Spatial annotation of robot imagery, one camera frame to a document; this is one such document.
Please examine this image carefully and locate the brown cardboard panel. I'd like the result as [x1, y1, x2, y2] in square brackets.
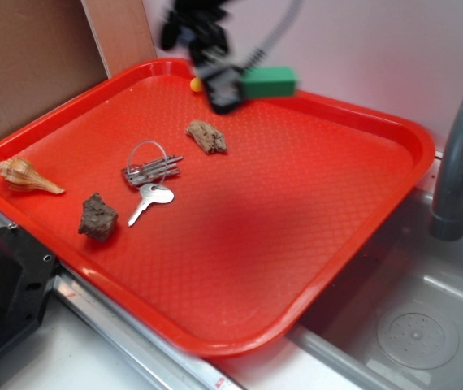
[0, 1, 156, 140]

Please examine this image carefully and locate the grey sink faucet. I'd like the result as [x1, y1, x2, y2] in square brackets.
[428, 59, 463, 242]

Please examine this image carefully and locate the bunch of metal keys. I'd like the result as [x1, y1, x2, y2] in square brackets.
[122, 140, 184, 227]

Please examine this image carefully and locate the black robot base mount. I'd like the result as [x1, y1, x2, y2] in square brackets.
[0, 227, 57, 355]

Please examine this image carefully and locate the brown driftwood piece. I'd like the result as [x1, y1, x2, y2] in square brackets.
[185, 120, 227, 154]

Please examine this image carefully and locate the yellow rubber duck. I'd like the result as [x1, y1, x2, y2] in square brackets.
[189, 77, 204, 93]

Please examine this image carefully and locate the aluminium rail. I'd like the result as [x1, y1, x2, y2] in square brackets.
[0, 190, 244, 390]

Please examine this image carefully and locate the green rectangular block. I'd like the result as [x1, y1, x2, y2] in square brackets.
[240, 67, 298, 99]

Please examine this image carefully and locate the brown rough rock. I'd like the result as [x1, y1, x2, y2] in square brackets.
[78, 193, 119, 242]

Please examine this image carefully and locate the black coiled cable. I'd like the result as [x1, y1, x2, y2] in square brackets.
[239, 0, 304, 68]

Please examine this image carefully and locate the grey sink basin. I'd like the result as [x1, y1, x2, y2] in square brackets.
[288, 190, 463, 389]

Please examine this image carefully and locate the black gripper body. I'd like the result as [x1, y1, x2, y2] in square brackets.
[159, 1, 243, 115]

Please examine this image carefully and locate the red plastic tray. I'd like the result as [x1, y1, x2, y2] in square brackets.
[0, 58, 435, 358]

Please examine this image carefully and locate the tan spiral seashell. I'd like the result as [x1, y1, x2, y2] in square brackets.
[0, 157, 66, 195]

